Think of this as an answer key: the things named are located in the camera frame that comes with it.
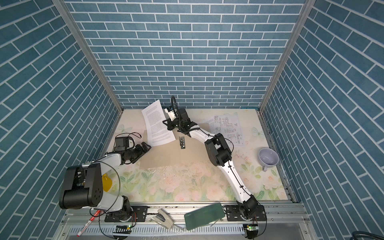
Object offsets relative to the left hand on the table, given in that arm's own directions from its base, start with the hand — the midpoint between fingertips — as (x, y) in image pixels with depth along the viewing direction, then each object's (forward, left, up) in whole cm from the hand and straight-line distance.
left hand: (146, 149), depth 93 cm
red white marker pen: (-38, +21, -3) cm, 43 cm away
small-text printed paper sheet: (+23, -43, -3) cm, 49 cm away
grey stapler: (-37, -15, -1) cm, 40 cm away
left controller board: (-41, +5, -7) cm, 41 cm away
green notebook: (-37, -34, -2) cm, 50 cm away
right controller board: (-42, -59, -7) cm, 73 cm away
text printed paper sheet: (+13, -5, 0) cm, 14 cm away
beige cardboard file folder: (+2, -24, -4) cm, 24 cm away
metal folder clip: (+6, -22, -1) cm, 23 cm away
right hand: (+17, -9, +8) cm, 21 cm away
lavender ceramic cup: (-6, -77, -2) cm, 77 cm away
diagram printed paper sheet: (+21, -57, -3) cm, 60 cm away
